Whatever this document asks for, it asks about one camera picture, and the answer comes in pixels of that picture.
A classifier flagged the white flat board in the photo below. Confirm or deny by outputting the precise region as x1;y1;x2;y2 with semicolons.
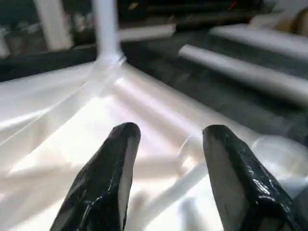
209;23;308;62

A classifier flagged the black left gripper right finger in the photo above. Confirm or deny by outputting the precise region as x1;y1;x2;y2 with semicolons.
202;124;300;231

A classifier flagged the white plastic table top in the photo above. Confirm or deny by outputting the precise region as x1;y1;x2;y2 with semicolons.
0;54;308;231

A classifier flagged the white plastic table leg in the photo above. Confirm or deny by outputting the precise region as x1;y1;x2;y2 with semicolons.
178;44;308;107
91;0;127;64

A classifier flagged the black work mat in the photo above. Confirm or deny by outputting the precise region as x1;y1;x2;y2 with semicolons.
0;29;308;145

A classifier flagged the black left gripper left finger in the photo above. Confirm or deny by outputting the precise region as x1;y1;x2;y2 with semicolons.
50;122;142;231

